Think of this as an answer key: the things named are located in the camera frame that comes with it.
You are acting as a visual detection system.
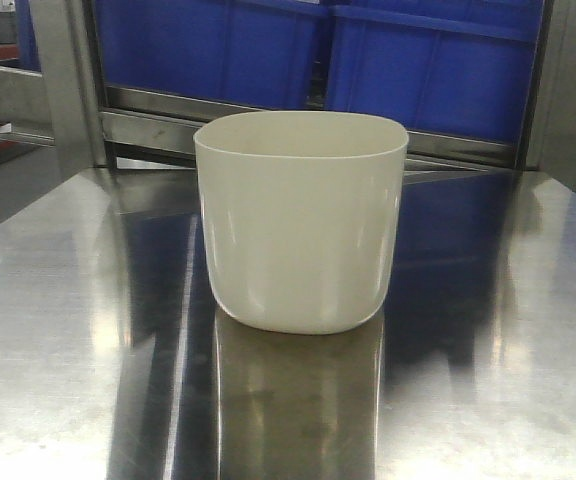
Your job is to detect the blue plastic crate left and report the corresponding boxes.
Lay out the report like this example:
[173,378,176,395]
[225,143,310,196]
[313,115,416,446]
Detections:
[95,1,329,110]

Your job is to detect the stainless steel shelf rack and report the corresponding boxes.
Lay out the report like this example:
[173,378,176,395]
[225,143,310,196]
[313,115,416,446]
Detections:
[0,0,576,207]

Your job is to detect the blue plastic crate right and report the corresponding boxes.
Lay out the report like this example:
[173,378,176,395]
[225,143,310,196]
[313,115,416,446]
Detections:
[325,1,544,143]

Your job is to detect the blue plastic crate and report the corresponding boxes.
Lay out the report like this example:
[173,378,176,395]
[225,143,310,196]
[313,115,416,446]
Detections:
[325,1,544,143]
[95,1,329,110]

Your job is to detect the white plastic bin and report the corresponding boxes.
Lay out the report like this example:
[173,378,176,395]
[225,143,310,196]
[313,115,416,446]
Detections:
[194,111,409,335]

